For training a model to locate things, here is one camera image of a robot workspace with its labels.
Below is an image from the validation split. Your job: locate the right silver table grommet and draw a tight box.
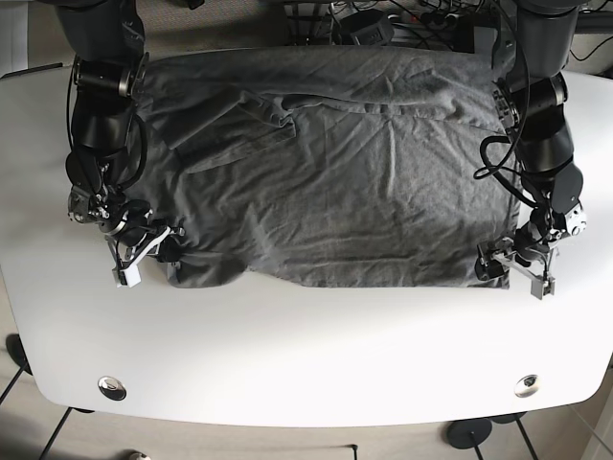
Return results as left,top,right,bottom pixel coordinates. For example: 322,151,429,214
513,375,541,399

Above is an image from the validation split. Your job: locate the grey wrist camera image right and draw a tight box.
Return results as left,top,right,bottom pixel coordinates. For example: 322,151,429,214
531,275,556,300

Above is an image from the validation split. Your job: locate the dark grey T-shirt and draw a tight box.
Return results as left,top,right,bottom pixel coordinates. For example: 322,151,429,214
131,46,519,288

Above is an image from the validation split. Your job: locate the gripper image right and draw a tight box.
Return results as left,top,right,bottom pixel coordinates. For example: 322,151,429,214
474,234,559,282

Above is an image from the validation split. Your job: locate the white sneaker on floor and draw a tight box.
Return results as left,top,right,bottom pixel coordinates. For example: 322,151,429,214
126,450,151,460

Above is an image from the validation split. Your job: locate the round black stand base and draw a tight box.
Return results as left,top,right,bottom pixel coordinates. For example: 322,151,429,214
443,418,492,450

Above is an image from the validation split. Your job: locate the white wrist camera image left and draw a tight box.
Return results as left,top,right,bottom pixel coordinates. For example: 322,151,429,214
112,265,142,288

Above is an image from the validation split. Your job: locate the left silver table grommet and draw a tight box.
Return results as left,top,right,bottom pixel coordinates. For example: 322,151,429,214
98,376,127,402

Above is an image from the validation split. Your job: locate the silver table grommet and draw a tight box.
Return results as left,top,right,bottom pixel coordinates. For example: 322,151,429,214
513,375,541,399
98,376,127,402

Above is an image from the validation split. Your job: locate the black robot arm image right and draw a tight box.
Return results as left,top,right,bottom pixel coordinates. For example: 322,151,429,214
473,1,586,298

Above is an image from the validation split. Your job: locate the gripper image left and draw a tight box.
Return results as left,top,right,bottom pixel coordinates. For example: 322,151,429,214
105,219,186,268

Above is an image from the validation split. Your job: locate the black power box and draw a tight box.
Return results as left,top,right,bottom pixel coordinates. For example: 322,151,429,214
339,10,394,46

